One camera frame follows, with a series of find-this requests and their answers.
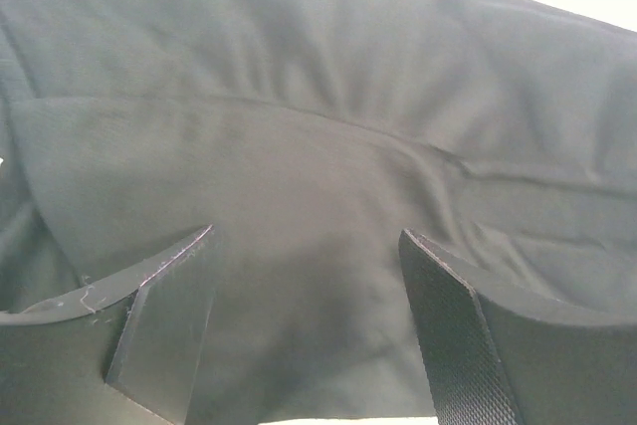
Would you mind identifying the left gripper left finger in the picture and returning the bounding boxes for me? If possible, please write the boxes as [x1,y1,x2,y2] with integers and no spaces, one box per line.
[1,225,215,425]

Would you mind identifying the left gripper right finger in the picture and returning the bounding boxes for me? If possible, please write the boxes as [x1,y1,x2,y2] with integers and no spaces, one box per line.
[398,230,636,425]

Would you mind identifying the black t shirt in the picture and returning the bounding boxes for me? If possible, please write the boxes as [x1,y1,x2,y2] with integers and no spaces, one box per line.
[1,0,636,424]

